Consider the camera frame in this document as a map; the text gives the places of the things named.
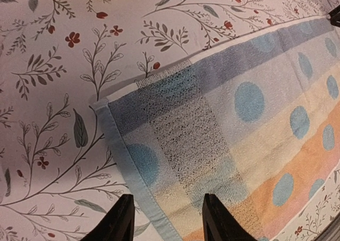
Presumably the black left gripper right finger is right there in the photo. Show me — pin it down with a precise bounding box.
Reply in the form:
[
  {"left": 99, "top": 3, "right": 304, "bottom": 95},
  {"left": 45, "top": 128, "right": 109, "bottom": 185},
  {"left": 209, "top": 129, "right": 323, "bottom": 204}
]
[{"left": 202, "top": 193, "right": 256, "bottom": 241}]

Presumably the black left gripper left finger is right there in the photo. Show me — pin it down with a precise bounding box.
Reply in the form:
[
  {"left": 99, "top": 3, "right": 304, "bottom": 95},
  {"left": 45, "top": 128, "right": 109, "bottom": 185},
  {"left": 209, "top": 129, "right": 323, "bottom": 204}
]
[{"left": 81, "top": 194, "right": 135, "bottom": 241}]

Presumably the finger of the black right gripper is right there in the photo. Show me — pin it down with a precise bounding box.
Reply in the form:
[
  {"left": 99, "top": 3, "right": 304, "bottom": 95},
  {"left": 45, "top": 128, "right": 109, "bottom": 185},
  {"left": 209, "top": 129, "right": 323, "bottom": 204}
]
[{"left": 328, "top": 6, "right": 340, "bottom": 27}]

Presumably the blue cartoon print towel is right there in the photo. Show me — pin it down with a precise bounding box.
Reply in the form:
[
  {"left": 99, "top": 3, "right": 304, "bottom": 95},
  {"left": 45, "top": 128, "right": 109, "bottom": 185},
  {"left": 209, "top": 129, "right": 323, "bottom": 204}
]
[{"left": 95, "top": 18, "right": 339, "bottom": 240}]

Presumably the floral patterned table mat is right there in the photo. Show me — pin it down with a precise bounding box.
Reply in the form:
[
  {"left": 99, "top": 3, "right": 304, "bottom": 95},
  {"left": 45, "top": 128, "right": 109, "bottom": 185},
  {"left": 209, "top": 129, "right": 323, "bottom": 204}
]
[{"left": 1, "top": 0, "right": 339, "bottom": 240}]

